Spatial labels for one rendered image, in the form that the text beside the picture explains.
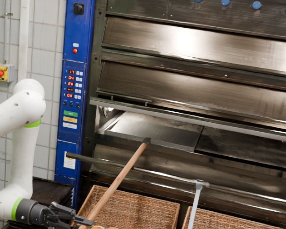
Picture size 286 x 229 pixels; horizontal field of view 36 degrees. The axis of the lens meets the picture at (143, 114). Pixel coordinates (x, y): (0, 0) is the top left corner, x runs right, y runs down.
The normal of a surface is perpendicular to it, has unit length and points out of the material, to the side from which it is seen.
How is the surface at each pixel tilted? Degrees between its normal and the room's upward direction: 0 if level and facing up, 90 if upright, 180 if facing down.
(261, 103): 70
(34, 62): 90
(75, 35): 90
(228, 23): 90
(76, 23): 90
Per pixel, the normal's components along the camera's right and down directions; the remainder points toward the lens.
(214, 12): -0.25, 0.25
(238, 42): -0.19, -0.09
